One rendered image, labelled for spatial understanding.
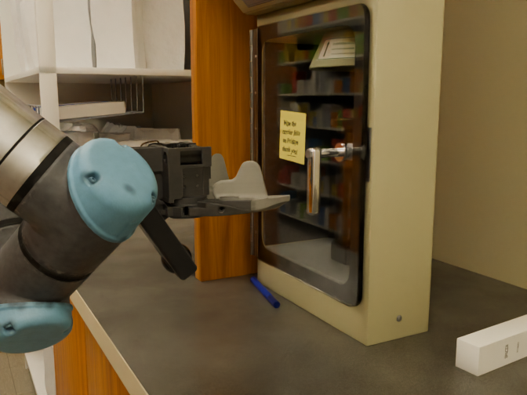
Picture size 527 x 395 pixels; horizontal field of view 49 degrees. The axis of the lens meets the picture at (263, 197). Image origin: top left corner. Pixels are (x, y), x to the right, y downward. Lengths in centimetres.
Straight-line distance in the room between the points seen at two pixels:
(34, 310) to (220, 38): 65
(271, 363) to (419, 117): 38
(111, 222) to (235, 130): 63
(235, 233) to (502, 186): 51
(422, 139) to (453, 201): 47
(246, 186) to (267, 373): 23
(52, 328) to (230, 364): 28
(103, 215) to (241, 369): 36
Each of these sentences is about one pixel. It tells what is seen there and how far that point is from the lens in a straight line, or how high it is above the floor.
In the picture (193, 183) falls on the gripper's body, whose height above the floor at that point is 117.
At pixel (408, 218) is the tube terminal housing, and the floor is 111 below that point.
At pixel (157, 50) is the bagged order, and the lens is 208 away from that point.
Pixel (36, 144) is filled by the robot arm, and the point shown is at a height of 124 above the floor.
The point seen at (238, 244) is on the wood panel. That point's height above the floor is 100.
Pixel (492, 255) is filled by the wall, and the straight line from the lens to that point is 122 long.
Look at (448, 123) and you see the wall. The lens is 127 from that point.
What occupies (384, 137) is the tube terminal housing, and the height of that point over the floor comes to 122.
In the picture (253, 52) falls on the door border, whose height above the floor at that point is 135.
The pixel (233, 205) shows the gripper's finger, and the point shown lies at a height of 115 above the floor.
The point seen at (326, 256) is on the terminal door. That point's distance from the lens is 85.
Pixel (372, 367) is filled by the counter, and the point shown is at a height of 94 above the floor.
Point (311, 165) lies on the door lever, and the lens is 77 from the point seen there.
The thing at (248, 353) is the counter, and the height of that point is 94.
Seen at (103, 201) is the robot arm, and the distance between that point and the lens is 45.
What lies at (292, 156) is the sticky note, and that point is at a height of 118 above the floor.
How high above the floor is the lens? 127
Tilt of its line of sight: 10 degrees down
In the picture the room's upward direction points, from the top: straight up
